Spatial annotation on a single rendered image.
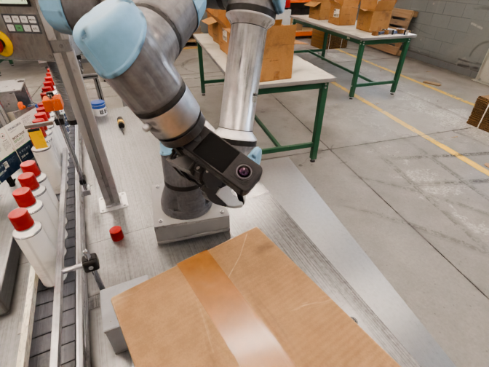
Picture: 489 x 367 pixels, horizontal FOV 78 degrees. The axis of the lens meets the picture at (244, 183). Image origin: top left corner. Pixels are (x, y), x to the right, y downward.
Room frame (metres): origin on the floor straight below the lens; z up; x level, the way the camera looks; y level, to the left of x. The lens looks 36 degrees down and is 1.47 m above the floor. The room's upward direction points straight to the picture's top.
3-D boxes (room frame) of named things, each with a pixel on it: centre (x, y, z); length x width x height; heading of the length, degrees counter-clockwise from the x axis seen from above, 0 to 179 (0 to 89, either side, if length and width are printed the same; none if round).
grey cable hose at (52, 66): (0.87, 0.53, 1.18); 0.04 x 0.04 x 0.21
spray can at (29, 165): (0.62, 0.53, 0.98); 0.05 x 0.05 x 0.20
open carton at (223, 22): (3.28, 0.09, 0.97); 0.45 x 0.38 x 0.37; 109
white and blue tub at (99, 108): (1.53, 0.77, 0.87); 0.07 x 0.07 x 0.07
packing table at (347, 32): (5.15, -1.50, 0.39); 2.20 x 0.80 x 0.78; 16
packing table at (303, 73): (3.31, -0.03, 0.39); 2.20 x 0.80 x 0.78; 16
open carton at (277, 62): (2.46, -0.19, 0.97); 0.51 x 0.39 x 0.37; 112
